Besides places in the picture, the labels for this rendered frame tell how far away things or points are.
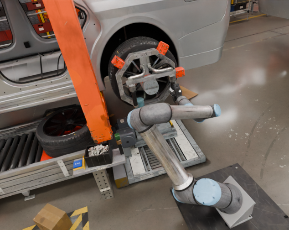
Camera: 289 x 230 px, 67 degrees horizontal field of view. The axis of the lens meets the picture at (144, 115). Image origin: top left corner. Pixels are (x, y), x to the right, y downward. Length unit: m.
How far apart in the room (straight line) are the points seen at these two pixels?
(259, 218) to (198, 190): 0.46
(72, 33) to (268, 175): 2.00
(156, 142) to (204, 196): 0.42
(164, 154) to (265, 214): 0.77
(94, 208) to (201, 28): 1.96
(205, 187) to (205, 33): 1.52
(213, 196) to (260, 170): 1.07
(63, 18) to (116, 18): 0.65
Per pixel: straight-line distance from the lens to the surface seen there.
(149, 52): 1.92
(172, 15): 2.19
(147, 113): 1.18
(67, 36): 1.55
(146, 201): 2.09
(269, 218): 1.71
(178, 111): 1.28
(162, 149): 1.33
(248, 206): 1.55
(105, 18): 2.06
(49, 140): 2.24
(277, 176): 2.35
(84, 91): 1.68
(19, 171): 2.30
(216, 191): 1.37
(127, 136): 2.13
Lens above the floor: 1.71
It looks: 34 degrees down
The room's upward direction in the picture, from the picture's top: 10 degrees counter-clockwise
